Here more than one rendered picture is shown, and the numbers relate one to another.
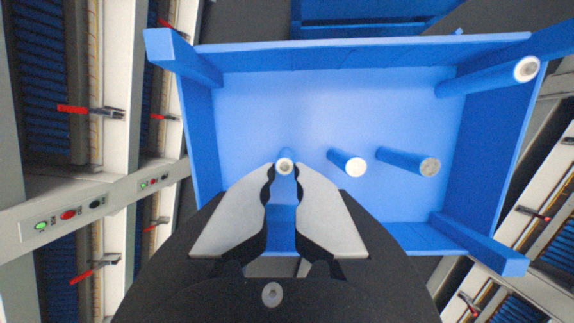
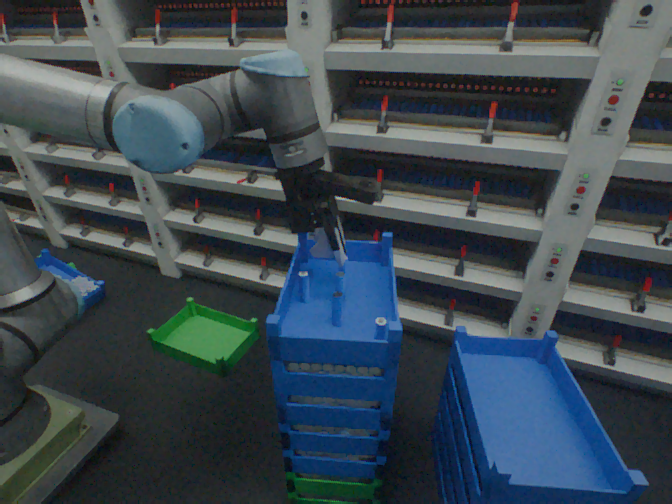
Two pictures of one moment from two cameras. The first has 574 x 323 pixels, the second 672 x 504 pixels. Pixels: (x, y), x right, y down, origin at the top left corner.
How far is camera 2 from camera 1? 0.65 m
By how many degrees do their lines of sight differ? 57
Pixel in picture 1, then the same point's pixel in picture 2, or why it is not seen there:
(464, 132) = (348, 359)
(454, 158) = (328, 360)
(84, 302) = (230, 211)
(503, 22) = not seen: outside the picture
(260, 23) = not seen: hidden behind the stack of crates
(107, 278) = (240, 225)
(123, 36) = (427, 268)
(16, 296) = (275, 193)
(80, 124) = (367, 237)
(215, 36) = not seen: hidden behind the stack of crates
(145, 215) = (276, 263)
